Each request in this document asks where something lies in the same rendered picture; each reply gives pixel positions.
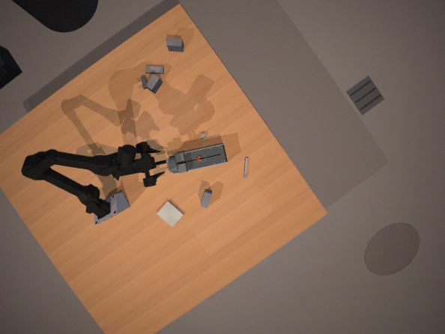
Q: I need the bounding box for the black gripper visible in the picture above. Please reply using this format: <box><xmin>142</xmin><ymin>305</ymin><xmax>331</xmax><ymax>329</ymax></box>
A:
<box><xmin>133</xmin><ymin>142</ymin><xmax>165</xmax><ymax>187</ymax></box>

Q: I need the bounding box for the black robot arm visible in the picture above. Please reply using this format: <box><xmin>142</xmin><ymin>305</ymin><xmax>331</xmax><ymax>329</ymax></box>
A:
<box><xmin>21</xmin><ymin>145</ymin><xmax>156</xmax><ymax>219</ymax></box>

